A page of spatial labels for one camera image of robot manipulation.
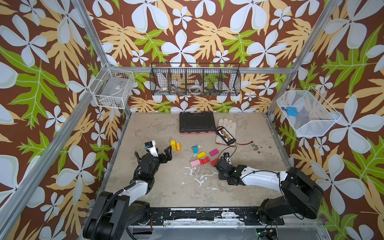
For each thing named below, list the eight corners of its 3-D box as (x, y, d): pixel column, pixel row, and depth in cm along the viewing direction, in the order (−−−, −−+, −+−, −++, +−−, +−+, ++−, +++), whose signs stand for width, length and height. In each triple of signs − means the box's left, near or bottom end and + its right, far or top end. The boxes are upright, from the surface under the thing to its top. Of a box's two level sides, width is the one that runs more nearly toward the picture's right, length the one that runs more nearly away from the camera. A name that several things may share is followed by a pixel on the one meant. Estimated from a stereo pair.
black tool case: (179, 134, 108) (178, 131, 105) (180, 114, 120) (180, 111, 117) (215, 134, 108) (216, 131, 105) (213, 114, 120) (213, 111, 117)
